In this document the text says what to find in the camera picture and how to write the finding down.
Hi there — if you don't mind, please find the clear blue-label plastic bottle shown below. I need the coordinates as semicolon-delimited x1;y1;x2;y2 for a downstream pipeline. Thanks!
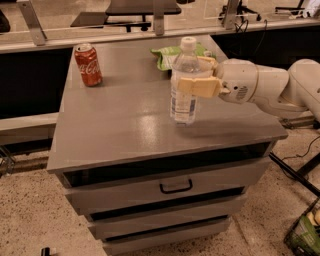
170;37;200;125

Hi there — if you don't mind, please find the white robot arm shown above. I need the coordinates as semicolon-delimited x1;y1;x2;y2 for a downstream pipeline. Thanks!
177;59;320;121

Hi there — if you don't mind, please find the black drawer handle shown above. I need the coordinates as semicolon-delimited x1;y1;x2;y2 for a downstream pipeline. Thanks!
159;179;193;195

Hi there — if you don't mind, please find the metal railing frame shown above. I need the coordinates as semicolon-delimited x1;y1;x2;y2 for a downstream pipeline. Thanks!
0;0;320;53

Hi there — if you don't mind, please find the green chip bag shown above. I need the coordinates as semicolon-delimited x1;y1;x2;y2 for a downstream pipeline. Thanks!
150;43;216;71

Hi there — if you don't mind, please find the black tripod leg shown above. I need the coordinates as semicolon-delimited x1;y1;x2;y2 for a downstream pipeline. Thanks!
269;152;320;197

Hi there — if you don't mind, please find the grey drawer cabinet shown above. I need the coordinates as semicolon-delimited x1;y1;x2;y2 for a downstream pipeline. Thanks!
47;40;286;256

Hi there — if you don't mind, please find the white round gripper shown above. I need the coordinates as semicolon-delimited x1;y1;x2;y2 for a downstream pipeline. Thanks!
177;56;258;104

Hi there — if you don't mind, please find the red coca-cola can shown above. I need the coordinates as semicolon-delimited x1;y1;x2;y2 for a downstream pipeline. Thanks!
74;43;103;87

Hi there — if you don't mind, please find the black wire basket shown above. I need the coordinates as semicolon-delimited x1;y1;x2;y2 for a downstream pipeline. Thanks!
284;198;320;256

